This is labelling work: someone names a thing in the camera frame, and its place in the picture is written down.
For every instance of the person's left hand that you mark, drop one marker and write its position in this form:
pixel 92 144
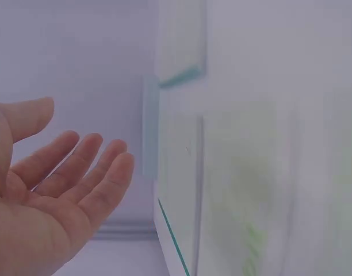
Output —
pixel 26 218

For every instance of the large clear glass tank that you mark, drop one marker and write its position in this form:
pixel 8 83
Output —
pixel 179 161

